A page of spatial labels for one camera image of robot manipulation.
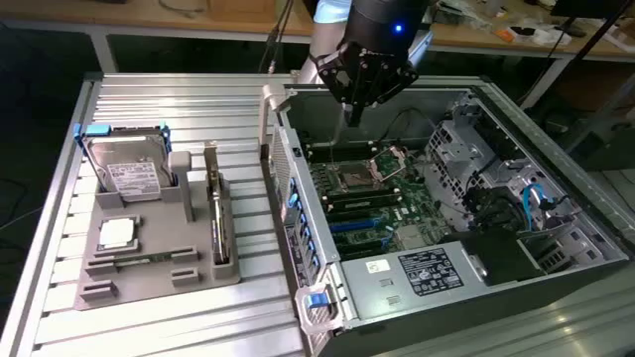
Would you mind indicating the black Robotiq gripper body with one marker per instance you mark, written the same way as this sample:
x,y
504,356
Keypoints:
x,y
377,22

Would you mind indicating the black graphics card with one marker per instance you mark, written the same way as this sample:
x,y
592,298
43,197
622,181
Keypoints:
x,y
218,208

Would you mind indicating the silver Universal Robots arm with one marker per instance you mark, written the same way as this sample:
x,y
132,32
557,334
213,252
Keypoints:
x,y
325,48

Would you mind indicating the metal socket cover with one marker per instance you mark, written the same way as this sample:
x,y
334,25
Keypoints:
x,y
390,163

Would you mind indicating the metal disk bay cage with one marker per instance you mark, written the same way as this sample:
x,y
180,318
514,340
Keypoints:
x,y
457,156

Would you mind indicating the CPU socket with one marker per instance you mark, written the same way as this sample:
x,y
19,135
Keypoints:
x,y
356,176

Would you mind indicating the white and orange box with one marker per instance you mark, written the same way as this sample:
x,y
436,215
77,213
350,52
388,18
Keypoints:
x,y
532,35

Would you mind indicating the green motherboard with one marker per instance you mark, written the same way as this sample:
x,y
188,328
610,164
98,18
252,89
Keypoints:
x,y
412,201

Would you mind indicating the blue expansion slot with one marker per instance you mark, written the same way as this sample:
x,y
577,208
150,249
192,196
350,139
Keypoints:
x,y
353,225

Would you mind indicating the wooden desk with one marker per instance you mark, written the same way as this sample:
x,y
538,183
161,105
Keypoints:
x,y
149,15

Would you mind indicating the black computer monitor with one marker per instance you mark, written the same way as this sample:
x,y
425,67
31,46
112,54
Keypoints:
x,y
590,7

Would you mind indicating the black slanted pole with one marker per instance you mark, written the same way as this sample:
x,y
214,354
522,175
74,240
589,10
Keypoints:
x,y
598,33

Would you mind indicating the hard disk with blue carrier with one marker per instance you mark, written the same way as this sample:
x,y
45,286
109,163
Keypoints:
x,y
129,171

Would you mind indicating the black plastic air shroud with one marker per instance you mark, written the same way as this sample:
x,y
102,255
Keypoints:
x,y
497,256

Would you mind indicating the grey power supply unit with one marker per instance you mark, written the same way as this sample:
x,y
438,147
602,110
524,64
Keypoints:
x,y
388,282

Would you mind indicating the grey plastic parts rack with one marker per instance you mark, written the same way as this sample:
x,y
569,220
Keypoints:
x,y
160,230

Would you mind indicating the blue case latch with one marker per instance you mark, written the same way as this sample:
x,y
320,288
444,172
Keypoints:
x,y
317,300

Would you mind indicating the silver CPU chip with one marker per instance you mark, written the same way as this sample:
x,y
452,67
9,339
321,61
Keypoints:
x,y
118,234

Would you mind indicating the green RAM stick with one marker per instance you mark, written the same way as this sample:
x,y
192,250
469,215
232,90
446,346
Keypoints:
x,y
145,258

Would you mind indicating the open black PC case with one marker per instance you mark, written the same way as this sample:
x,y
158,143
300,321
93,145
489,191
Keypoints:
x,y
497,308

